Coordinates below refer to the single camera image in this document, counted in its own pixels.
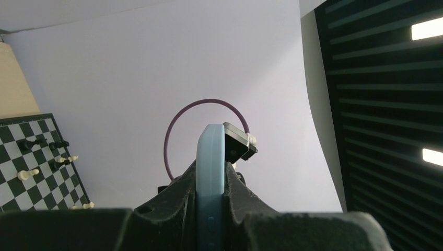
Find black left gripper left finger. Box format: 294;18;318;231
134;162;196;250

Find white chess piece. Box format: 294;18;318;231
17;168;40;181
71;202;95;210

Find ceiling light strip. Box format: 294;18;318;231
411;17;443;41
422;149;443;166

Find phone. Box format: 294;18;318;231
195;124;225;250

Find white chess piece front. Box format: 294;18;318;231
71;202;95;210

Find black chess piece right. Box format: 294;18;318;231
49;140;70;151

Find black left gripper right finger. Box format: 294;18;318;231
224;163;392;250

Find white chess piece left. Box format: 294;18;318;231
17;168;40;181

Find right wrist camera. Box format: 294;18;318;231
223;122;258;164

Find black chess piece far left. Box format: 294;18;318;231
17;138;47;152

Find black white chessboard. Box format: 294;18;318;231
1;113;91;212

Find black chess piece near pawn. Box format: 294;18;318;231
49;161;71;172

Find white chess pawn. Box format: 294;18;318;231
56;156;78;163

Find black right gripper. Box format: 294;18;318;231
157;163;247;195

